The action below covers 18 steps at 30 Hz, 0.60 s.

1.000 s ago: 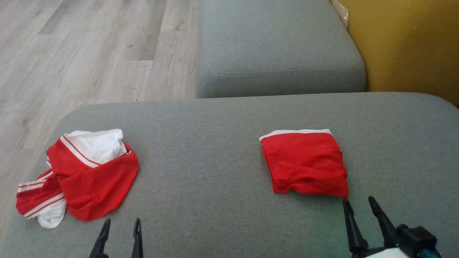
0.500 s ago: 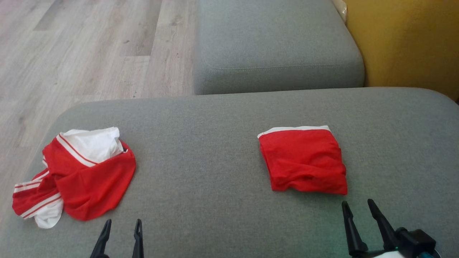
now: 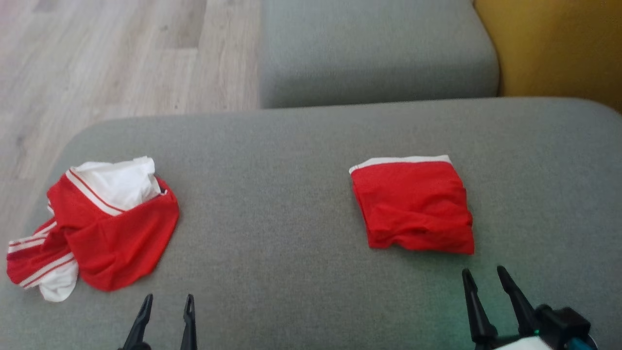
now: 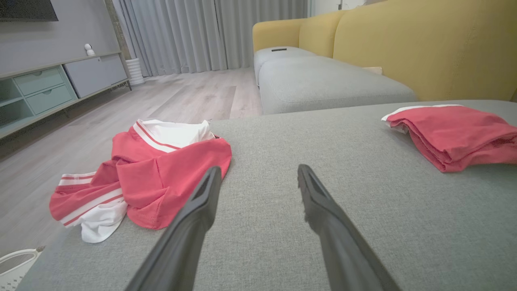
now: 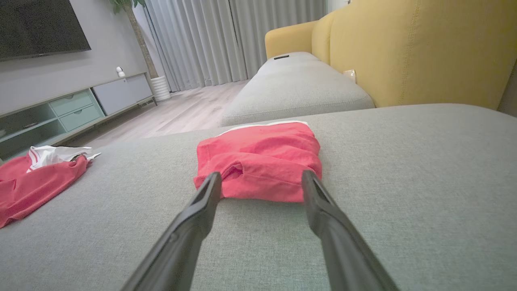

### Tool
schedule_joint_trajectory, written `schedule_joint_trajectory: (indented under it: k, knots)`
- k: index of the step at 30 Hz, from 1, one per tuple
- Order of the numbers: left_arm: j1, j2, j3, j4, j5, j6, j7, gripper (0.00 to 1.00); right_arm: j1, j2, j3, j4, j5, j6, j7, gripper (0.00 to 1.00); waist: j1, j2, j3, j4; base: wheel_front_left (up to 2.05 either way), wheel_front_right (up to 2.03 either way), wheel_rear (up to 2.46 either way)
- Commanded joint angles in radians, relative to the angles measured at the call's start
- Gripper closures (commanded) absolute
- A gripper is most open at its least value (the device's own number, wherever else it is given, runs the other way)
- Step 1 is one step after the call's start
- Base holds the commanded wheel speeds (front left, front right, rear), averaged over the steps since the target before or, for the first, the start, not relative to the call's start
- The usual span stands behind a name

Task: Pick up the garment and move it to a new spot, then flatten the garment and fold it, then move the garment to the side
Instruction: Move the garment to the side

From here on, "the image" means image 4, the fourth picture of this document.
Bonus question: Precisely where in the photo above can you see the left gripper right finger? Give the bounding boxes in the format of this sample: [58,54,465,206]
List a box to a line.
[298,164,401,291]

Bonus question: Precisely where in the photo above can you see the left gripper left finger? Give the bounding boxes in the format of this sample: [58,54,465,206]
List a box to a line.
[124,166,223,291]

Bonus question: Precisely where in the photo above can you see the red jersey with white sleeves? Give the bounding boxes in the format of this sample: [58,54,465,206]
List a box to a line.
[49,118,233,244]

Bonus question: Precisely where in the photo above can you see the red shorts with white stripe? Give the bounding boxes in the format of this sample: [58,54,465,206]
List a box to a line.
[381,104,517,173]

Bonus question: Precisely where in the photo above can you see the large grey sofa ottoman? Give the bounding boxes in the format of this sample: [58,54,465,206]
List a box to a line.
[16,100,517,291]

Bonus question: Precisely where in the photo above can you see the white laundry basket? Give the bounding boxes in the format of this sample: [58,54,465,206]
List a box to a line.
[0,246,46,291]

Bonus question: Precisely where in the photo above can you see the white ribbed plant pot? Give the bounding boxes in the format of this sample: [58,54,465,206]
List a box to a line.
[125,58,146,86]

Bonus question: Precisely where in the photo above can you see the grey cabinet door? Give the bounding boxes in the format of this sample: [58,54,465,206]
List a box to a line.
[63,54,129,99]

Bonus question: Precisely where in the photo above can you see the mint green cabinet drawer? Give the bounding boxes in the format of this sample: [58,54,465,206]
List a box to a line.
[25,84,78,116]
[13,67,66,97]

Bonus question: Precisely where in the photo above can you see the small grey sofa seat cushion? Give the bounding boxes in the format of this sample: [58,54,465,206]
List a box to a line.
[253,46,317,86]

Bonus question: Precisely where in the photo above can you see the long grey television cabinet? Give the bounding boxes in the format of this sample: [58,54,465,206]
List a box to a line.
[0,51,133,140]

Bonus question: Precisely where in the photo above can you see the grey pleated curtain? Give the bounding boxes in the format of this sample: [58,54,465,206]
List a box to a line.
[112,0,309,78]

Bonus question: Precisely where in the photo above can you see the narrow yellow sofa backrest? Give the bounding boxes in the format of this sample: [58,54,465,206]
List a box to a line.
[298,10,349,59]

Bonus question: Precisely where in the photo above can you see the wide yellow sofa backrest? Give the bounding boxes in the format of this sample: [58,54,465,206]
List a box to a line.
[333,0,517,102]

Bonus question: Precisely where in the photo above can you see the yellow sofa armrest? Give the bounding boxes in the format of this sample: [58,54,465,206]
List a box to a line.
[252,18,303,52]

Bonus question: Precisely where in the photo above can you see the black flat television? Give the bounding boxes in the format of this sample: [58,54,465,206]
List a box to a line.
[0,0,59,23]

